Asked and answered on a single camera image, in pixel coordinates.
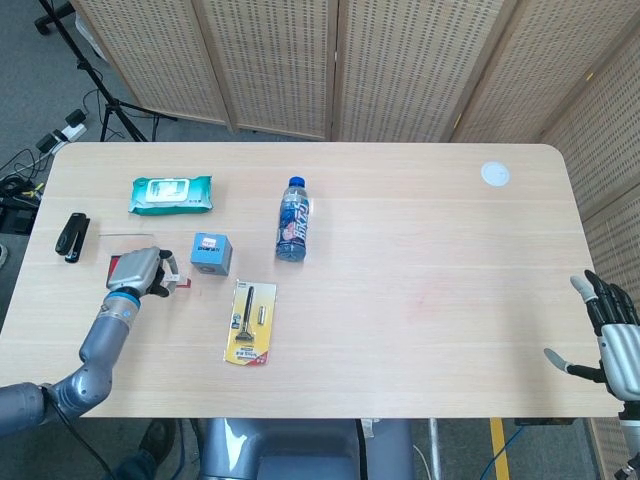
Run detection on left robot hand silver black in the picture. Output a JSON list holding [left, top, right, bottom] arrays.
[[105, 246, 180, 300]]

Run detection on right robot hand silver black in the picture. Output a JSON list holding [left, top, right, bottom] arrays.
[[543, 269, 640, 401]]

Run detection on small red white box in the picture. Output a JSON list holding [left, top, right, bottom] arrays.
[[167, 269, 194, 292]]

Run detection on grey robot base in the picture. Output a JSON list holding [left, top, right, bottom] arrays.
[[198, 417, 416, 480]]

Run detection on red case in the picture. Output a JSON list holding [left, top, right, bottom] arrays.
[[106, 253, 125, 289]]

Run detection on black stapler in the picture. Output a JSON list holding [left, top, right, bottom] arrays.
[[54, 213, 92, 264]]

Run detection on blue cardboard box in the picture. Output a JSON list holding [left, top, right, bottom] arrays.
[[189, 231, 235, 277]]

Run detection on green wet wipes pack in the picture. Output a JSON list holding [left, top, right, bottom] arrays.
[[128, 174, 215, 217]]

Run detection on black floor device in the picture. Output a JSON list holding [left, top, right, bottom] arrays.
[[0, 197, 40, 234]]

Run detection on yellow razor blister pack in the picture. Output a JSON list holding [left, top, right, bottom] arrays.
[[221, 279, 279, 367]]

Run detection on white power strip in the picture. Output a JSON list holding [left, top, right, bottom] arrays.
[[52, 124, 87, 144]]

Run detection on blue drink bottle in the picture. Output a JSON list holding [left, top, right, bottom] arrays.
[[274, 175, 314, 264]]

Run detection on black shoe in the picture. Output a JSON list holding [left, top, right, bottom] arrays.
[[137, 419, 178, 464]]

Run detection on blue jeans leg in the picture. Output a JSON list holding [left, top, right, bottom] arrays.
[[107, 451, 157, 480]]

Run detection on metal table leg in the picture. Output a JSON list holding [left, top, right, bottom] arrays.
[[427, 418, 444, 480]]

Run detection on black tripod stand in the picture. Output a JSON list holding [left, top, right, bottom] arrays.
[[38, 0, 177, 144]]

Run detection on wooden rattan folding screen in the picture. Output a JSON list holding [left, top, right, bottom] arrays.
[[69, 0, 640, 480]]

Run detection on tangled black floor cables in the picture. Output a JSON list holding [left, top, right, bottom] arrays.
[[0, 145, 54, 200]]

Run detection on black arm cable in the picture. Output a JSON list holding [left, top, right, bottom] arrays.
[[48, 392, 120, 480]]

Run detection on white round cable grommet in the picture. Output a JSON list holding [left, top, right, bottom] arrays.
[[480, 160, 513, 188]]

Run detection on black cable on robot base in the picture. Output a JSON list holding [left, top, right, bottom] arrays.
[[355, 419, 374, 480]]

